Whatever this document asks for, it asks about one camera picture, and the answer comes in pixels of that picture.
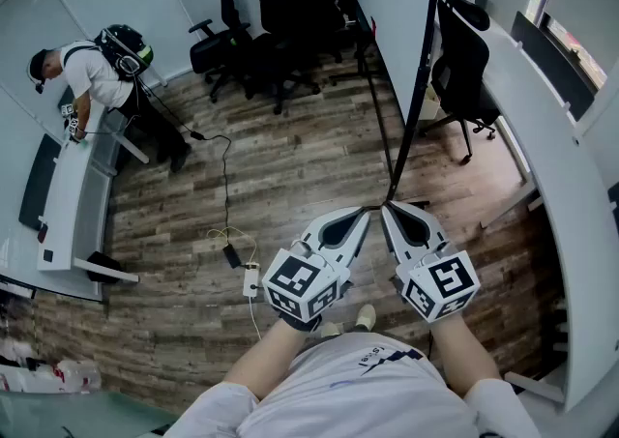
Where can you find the white and red packaging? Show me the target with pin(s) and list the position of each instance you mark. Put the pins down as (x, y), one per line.
(48, 375)

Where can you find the white partition board black edge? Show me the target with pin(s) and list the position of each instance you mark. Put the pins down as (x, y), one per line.
(392, 1)

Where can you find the black object under desk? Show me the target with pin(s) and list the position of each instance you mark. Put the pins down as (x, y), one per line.
(102, 264)

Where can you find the person's left hand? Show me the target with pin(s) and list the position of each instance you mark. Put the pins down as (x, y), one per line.
(302, 325)

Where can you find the black power adapter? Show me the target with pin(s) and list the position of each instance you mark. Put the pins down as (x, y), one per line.
(232, 256)

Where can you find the long curved white desk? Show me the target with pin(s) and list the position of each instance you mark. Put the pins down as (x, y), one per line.
(546, 136)

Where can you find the white power strip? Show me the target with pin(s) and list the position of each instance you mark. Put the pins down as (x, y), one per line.
(251, 281)

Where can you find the person's beige shoe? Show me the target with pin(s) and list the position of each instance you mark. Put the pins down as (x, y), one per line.
(366, 317)
(333, 329)

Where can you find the red marker pen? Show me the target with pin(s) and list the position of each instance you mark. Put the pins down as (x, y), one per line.
(373, 24)

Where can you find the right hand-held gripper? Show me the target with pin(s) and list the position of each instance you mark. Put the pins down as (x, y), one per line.
(440, 286)

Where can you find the black mesh office chair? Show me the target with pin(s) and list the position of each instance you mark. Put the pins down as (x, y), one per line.
(459, 73)

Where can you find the short white desk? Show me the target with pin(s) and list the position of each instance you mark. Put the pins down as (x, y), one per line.
(67, 194)

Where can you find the person's right forearm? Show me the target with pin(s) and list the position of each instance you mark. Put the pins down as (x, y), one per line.
(464, 354)

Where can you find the person's left forearm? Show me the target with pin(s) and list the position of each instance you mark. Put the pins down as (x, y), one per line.
(266, 359)

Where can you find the person's white shirt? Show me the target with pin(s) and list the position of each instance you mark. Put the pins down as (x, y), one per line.
(348, 392)

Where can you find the black office chair with armrests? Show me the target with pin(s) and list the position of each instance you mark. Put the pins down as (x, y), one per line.
(220, 49)

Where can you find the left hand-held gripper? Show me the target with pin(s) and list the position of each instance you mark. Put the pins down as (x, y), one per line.
(304, 281)

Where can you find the glass table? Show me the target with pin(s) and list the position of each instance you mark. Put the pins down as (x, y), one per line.
(72, 414)

